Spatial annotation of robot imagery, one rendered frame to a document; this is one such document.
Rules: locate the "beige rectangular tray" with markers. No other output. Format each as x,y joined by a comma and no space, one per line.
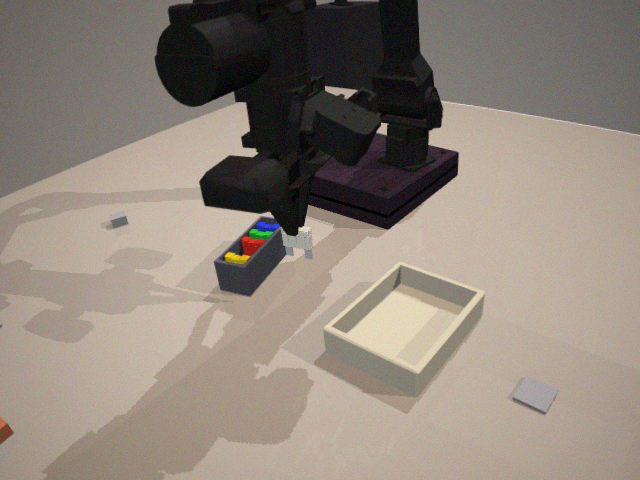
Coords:
405,327

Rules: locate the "white blade fuse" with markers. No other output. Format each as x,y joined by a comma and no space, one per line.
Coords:
302,241

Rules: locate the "yellow fuse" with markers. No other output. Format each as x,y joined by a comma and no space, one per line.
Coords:
232,257

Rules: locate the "orange rectangular block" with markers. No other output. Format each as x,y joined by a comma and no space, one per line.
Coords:
5,431

